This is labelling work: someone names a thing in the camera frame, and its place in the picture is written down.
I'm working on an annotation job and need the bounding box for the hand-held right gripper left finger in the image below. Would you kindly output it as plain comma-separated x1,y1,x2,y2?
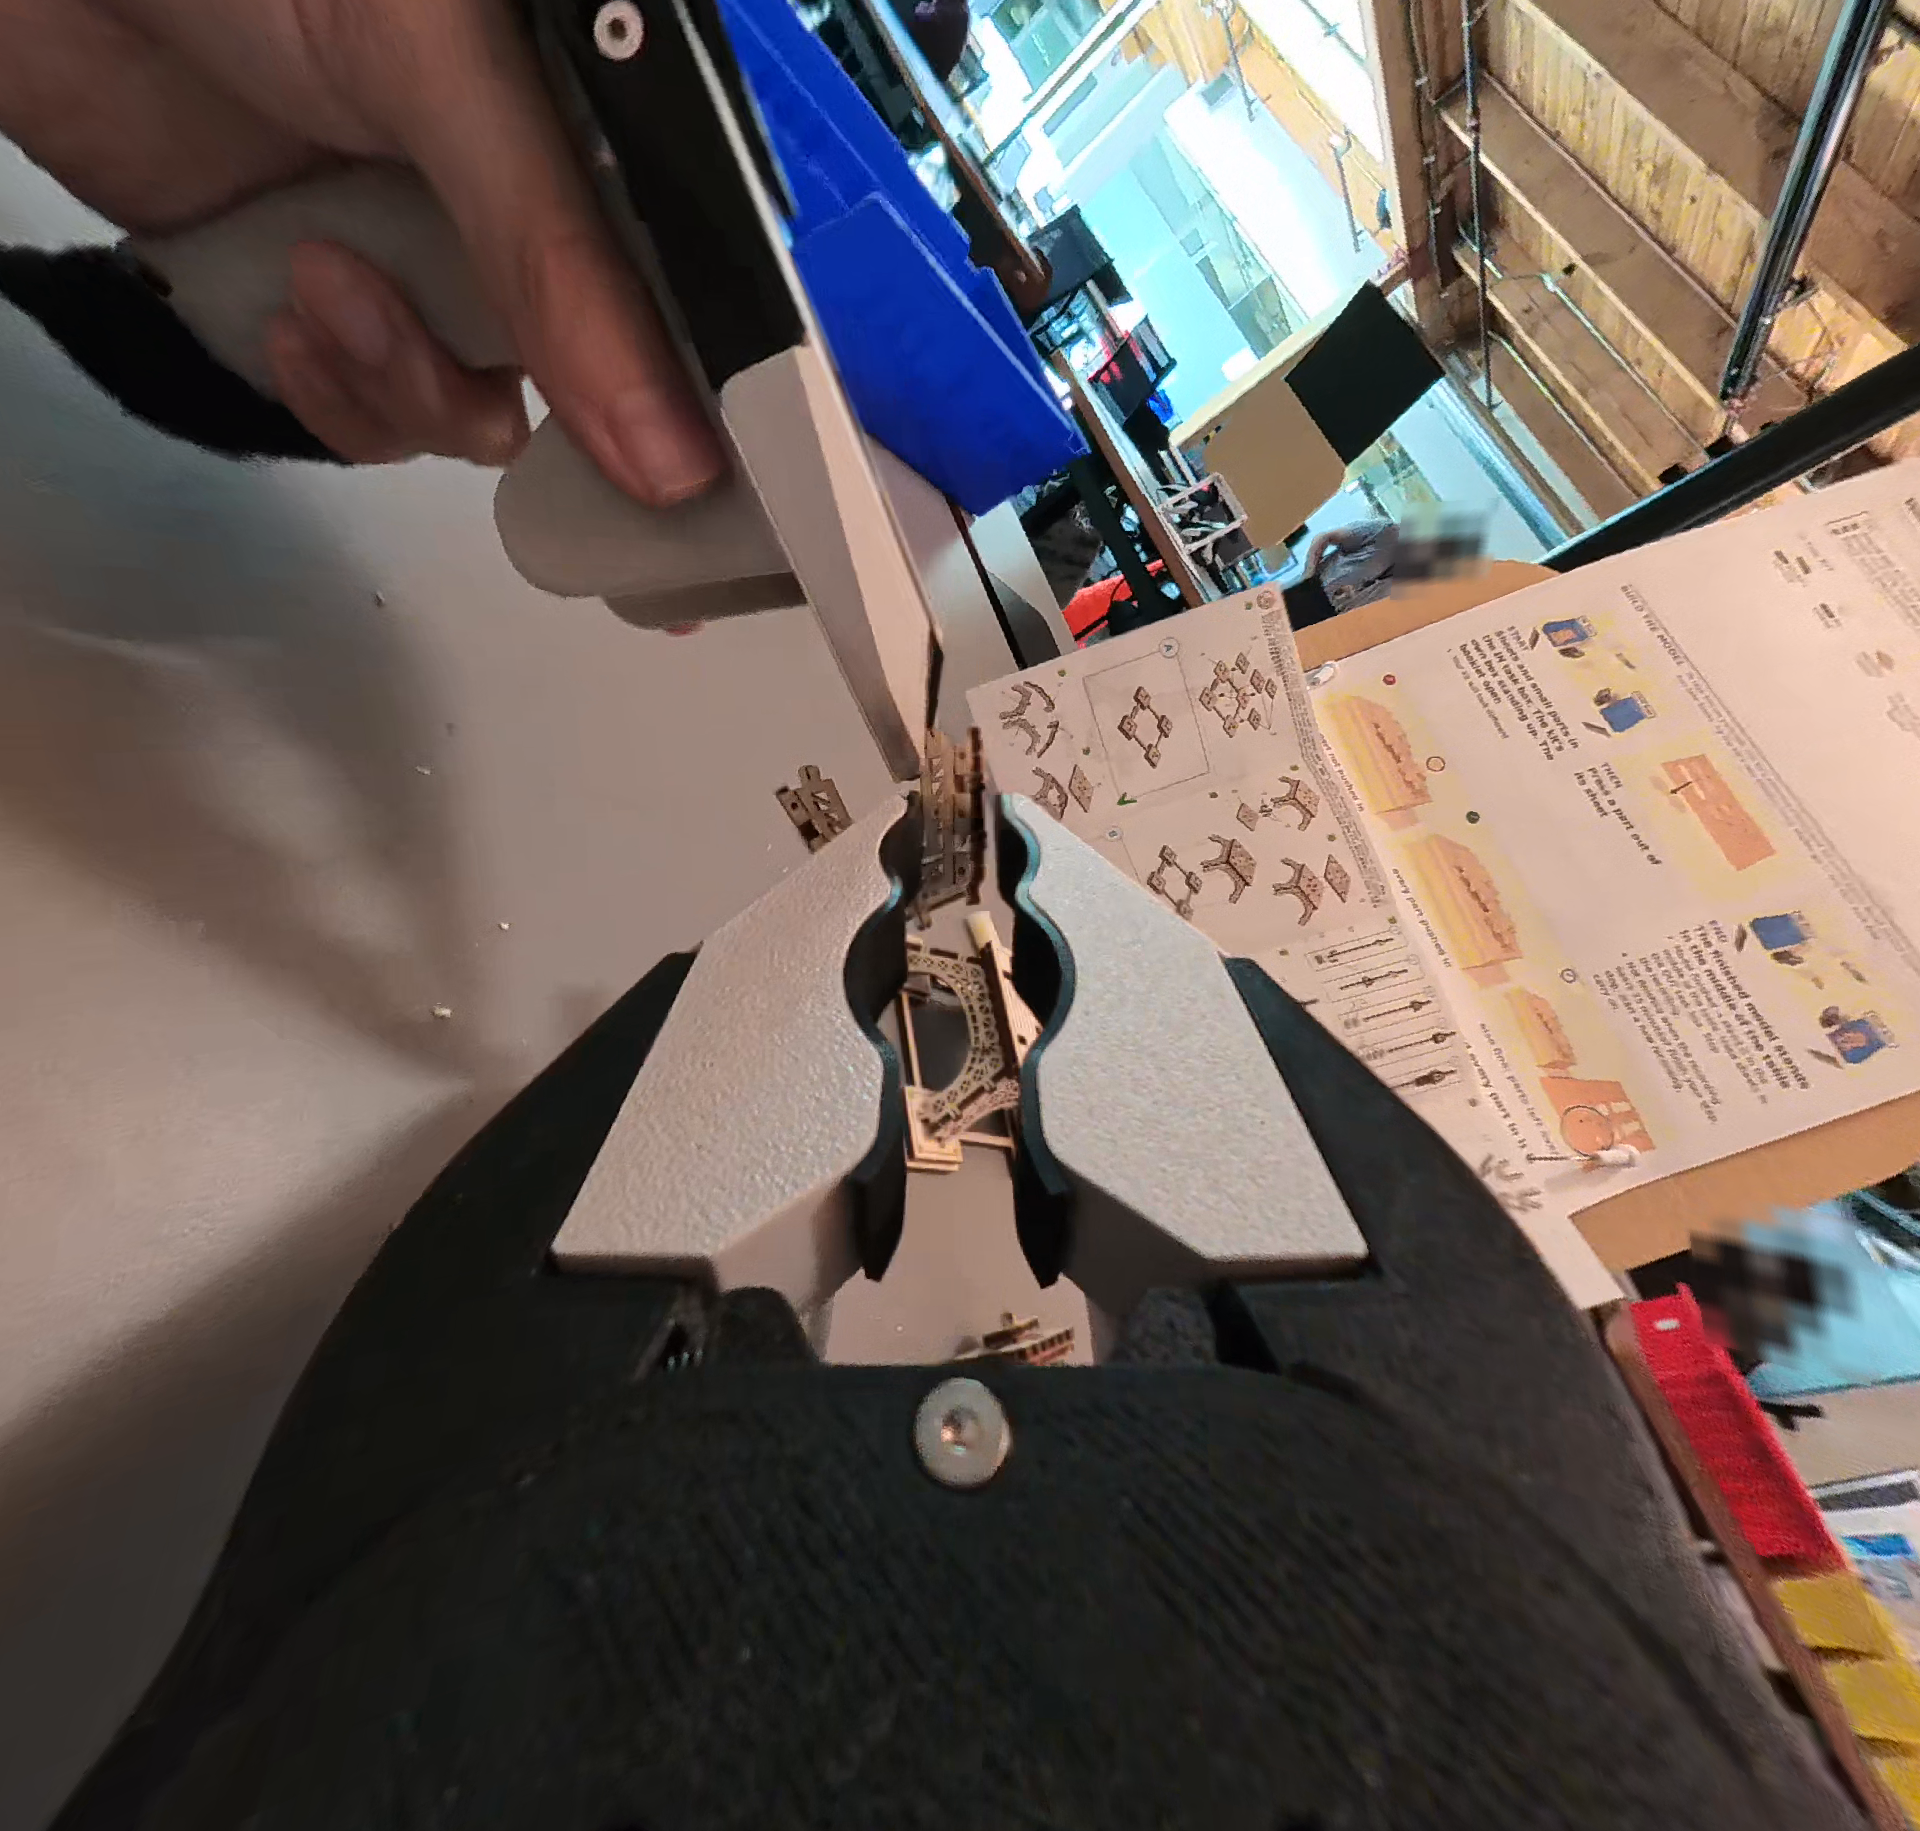
551,793,917,1352

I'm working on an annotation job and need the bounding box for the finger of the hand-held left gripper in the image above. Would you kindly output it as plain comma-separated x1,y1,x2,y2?
811,342,956,757
721,342,949,782

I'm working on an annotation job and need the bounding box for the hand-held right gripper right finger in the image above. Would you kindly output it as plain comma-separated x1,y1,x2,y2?
997,793,1370,1352

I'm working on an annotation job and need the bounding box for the small wooden tower midsection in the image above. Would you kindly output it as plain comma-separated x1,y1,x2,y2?
772,725,994,937

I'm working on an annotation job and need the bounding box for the person's left hand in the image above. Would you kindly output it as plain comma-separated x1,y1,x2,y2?
0,0,740,513

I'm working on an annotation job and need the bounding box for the blue storage bin white label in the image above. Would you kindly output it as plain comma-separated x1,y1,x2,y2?
786,192,1093,517

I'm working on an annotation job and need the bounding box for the wooden tower base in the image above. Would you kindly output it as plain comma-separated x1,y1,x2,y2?
899,913,1085,1367

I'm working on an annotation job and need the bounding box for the black crate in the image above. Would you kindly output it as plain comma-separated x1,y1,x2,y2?
1087,314,1183,427

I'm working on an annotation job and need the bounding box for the tower instruction sheet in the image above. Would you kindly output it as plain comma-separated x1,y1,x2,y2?
964,584,1630,1309

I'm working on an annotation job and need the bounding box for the cardboard box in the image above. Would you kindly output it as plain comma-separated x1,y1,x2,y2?
1205,374,1353,552

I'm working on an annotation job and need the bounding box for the black foam panel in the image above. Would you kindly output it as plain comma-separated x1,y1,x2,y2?
1287,281,1450,465

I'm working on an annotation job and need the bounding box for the red storage bin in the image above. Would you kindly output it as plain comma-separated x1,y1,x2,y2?
1626,1281,1854,1578

